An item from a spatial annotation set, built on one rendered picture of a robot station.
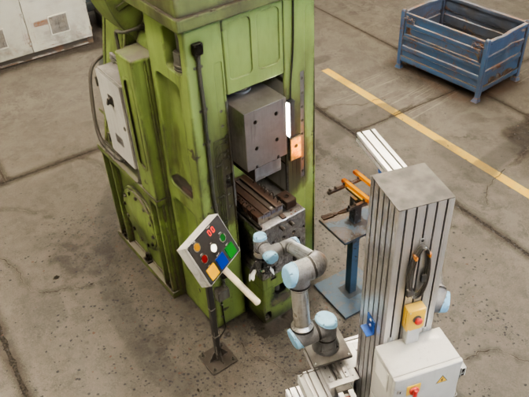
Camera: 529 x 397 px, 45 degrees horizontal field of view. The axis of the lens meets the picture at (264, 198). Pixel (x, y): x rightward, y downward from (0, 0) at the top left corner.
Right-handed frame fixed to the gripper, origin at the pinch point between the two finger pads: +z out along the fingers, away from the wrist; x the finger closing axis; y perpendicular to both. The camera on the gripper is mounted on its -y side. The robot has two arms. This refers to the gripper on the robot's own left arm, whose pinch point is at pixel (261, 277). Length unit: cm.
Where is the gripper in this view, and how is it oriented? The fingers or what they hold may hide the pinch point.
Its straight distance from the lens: 372.9
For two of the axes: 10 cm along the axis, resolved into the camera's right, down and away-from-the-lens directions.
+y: 3.1, 5.9, -7.5
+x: 9.5, -2.3, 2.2
